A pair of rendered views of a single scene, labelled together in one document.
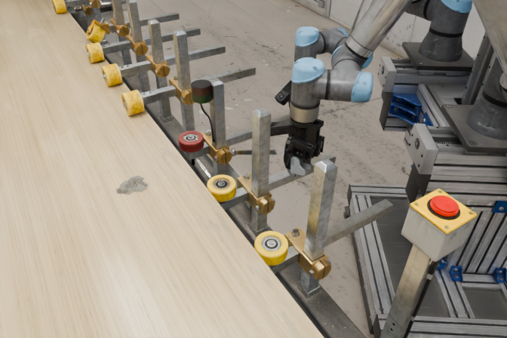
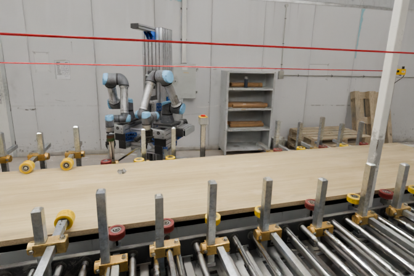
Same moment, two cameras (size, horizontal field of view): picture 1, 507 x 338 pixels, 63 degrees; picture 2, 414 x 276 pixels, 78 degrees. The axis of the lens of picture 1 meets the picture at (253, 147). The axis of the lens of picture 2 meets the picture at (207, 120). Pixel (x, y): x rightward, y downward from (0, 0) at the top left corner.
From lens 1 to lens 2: 1.81 m
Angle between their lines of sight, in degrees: 69
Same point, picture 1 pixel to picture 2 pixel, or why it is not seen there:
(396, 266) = not seen: hidden behind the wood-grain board
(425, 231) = (204, 120)
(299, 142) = (149, 137)
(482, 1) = (170, 89)
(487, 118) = (168, 119)
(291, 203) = not seen: hidden behind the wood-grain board
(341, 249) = not seen: hidden behind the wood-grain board
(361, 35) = (145, 105)
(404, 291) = (202, 138)
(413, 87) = (129, 129)
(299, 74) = (147, 114)
